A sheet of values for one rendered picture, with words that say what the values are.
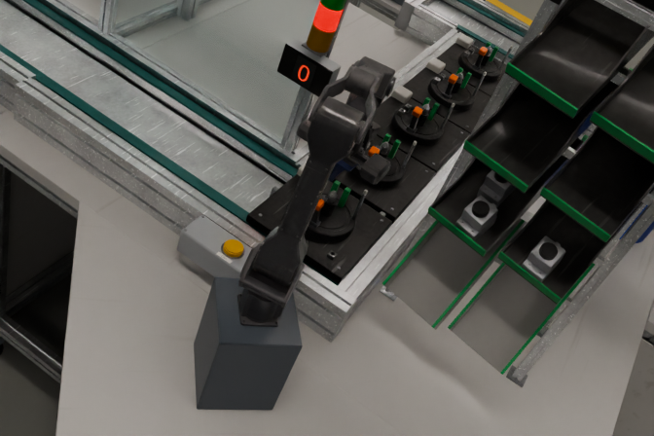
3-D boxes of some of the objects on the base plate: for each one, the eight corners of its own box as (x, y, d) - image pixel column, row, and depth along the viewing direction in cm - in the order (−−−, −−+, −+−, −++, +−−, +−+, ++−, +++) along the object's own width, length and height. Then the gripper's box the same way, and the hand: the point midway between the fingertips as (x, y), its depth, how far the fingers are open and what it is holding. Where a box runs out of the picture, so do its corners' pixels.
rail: (331, 343, 152) (347, 309, 145) (14, 119, 171) (15, 81, 164) (344, 327, 156) (360, 294, 149) (32, 110, 175) (34, 72, 168)
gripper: (307, 100, 139) (284, 162, 148) (390, 153, 134) (362, 212, 144) (323, 88, 143) (301, 149, 153) (405, 139, 139) (376, 198, 149)
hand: (336, 167), depth 146 cm, fingers closed
